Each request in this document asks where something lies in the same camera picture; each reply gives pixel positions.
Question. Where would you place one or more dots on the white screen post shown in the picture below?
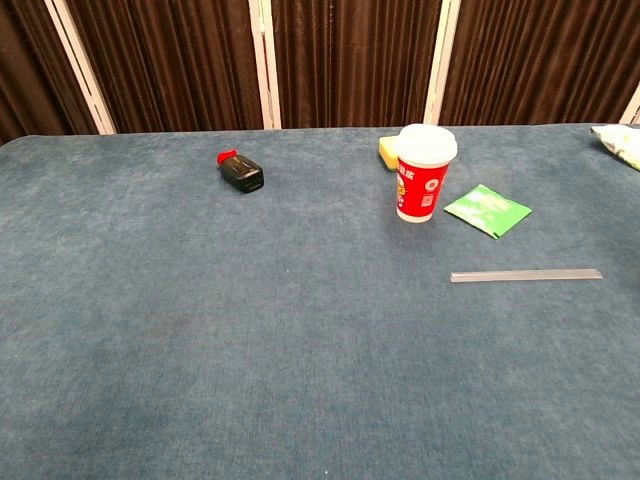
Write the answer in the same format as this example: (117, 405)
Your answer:
(265, 65)
(632, 110)
(440, 65)
(80, 65)

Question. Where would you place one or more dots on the red paper cup white lid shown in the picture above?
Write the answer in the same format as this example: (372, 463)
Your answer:
(422, 185)

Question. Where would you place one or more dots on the blue table cloth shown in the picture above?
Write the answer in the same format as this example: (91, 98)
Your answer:
(250, 325)

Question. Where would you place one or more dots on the white snack bag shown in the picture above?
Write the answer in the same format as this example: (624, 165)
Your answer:
(620, 142)

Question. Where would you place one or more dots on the green sachet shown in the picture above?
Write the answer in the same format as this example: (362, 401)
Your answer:
(487, 210)

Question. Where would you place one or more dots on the yellow sponge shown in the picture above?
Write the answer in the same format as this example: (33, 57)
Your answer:
(387, 151)

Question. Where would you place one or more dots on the black bottle red cap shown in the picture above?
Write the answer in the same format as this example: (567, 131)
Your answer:
(243, 173)

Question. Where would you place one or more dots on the dark brown curtain panel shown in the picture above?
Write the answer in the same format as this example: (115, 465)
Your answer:
(170, 65)
(350, 60)
(540, 60)
(25, 75)

